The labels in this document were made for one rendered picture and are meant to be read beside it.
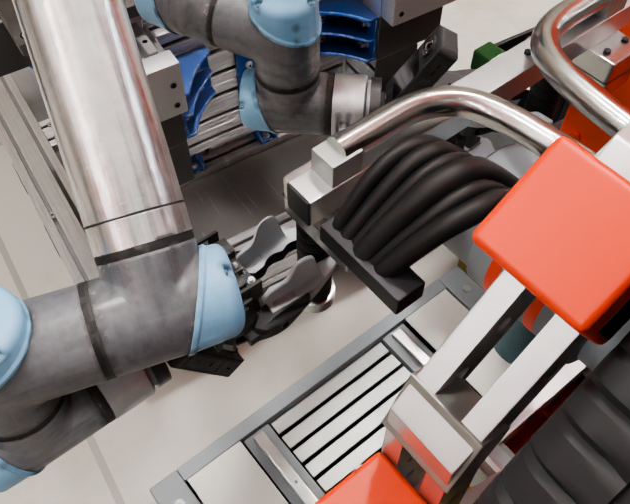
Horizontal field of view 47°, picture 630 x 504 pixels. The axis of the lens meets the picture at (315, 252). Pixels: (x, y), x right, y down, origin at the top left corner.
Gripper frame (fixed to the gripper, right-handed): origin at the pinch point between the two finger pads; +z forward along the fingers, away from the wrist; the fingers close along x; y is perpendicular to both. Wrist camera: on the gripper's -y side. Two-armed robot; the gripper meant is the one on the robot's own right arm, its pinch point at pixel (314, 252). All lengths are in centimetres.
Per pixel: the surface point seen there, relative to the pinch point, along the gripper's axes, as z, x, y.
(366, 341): 28, 17, -75
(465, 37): 123, 80, -83
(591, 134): 59, 4, -23
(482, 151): 55, 20, -38
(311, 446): 5, 7, -77
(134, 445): -21, 32, -83
